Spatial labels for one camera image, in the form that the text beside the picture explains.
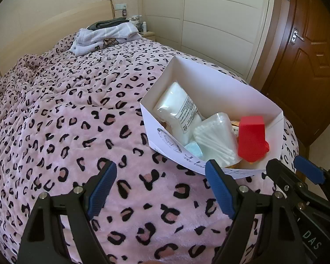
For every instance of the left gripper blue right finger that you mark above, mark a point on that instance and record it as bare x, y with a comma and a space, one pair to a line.
278, 240

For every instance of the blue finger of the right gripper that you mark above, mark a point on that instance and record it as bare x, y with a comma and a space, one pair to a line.
283, 177
311, 171

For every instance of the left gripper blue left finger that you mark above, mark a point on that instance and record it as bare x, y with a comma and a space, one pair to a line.
43, 238

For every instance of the red toy block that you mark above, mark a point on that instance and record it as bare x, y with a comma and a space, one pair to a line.
252, 145

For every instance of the clear cotton swab box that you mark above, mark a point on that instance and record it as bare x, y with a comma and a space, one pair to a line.
217, 140

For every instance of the white plastic wipes packet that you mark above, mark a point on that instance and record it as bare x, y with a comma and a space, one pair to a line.
176, 108

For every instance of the brown wooden door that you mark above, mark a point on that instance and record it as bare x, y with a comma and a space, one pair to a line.
299, 81

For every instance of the white cardboard box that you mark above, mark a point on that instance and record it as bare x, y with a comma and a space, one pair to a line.
212, 91

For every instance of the wooden nightstand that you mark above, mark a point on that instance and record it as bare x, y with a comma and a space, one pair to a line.
149, 35

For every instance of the beige wooden headboard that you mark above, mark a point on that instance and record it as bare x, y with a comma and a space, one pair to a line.
44, 36

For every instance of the white folded clothes pile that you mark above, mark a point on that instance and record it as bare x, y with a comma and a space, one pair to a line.
87, 41

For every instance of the dark folded garment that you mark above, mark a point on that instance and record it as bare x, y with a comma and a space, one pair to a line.
107, 23

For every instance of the silver door handle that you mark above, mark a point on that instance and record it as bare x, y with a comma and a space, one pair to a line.
295, 35

